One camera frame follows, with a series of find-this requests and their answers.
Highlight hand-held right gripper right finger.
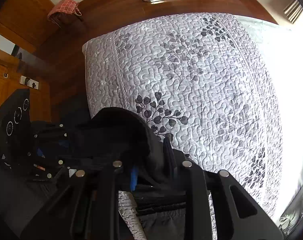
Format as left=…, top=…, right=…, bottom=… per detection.
left=163, top=133, right=284, bottom=240

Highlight stool with red checked cloth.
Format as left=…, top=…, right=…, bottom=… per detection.
left=47, top=0, right=84, bottom=28

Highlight pale green floral cloth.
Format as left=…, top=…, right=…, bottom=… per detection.
left=279, top=192, right=303, bottom=235

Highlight grey-brown curtain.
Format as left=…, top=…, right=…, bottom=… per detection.
left=283, top=0, right=303, bottom=25

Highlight wooden door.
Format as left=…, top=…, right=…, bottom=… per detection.
left=0, top=0, right=55, bottom=53

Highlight grey quilted leaf-print bedspread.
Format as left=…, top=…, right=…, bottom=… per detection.
left=82, top=12, right=284, bottom=240

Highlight black pants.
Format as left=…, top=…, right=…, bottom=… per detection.
left=74, top=107, right=189, bottom=240

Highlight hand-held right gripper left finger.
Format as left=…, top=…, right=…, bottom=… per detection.
left=21, top=160, right=139, bottom=240

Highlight wooden cabinet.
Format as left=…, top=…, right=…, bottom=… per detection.
left=0, top=55, right=50, bottom=120

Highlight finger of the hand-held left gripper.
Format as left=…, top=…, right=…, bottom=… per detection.
left=33, top=122, right=75, bottom=145
left=26, top=149, right=72, bottom=183

